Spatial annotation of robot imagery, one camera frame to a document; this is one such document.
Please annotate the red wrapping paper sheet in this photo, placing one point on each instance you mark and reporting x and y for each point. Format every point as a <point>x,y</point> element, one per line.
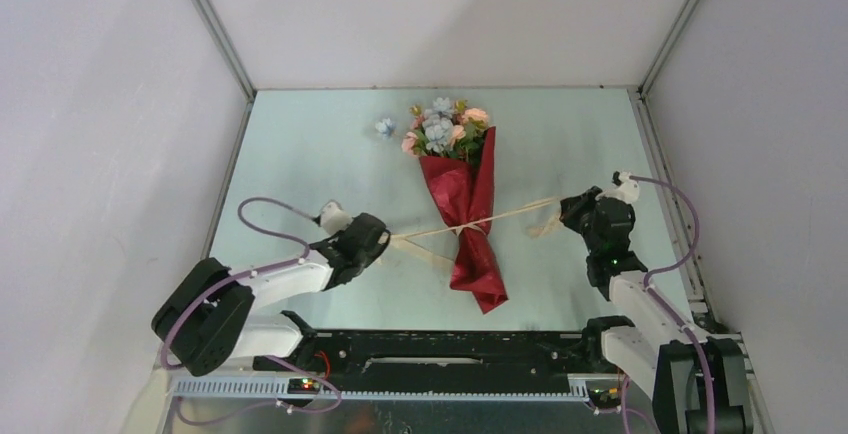
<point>464,192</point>

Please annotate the left circuit board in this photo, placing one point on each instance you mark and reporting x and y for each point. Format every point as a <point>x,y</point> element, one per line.
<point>303,386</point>

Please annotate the right circuit board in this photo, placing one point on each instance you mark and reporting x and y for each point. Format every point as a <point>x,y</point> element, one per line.
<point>604,401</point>

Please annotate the blue flower stem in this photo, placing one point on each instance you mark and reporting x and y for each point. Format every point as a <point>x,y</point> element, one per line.
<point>438,125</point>

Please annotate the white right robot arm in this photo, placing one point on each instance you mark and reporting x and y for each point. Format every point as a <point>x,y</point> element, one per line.
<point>697,382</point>

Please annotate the pink rose stem with blue bud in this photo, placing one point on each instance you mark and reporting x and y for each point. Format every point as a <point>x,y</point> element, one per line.
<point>386,128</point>

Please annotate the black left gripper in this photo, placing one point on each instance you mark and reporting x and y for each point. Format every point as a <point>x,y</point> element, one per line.
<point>372,255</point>

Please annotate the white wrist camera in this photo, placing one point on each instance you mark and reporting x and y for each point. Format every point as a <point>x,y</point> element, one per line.
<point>626,187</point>
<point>332,218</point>

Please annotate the peach rose stem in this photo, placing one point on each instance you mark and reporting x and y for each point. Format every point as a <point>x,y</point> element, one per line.
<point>467,135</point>

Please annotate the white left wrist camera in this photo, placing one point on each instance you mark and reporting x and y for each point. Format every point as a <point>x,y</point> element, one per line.
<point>332,218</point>

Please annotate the circuit board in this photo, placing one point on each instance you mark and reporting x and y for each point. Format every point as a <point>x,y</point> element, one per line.
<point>604,401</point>
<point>303,386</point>

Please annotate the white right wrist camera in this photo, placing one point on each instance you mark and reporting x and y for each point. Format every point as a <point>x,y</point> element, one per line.
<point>626,187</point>

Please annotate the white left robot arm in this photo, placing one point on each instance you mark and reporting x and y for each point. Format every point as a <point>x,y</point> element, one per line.
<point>214,315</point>

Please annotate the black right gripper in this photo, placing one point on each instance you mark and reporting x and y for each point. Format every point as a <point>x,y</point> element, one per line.
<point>574,207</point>

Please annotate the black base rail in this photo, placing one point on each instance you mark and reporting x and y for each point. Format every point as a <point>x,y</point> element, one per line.
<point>452,362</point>

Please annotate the cream ribbon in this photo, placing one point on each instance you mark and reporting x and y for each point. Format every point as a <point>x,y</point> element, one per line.
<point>403,242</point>

